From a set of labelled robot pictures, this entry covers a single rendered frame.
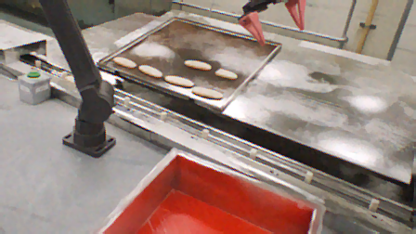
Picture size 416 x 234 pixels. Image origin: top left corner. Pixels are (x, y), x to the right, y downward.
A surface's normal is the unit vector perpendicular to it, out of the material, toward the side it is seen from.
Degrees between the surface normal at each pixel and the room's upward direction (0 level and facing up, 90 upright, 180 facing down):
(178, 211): 0
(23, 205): 0
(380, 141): 10
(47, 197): 0
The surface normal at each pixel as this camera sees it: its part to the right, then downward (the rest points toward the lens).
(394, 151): 0.00, -0.83
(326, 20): -0.55, 0.31
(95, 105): 0.07, 0.43
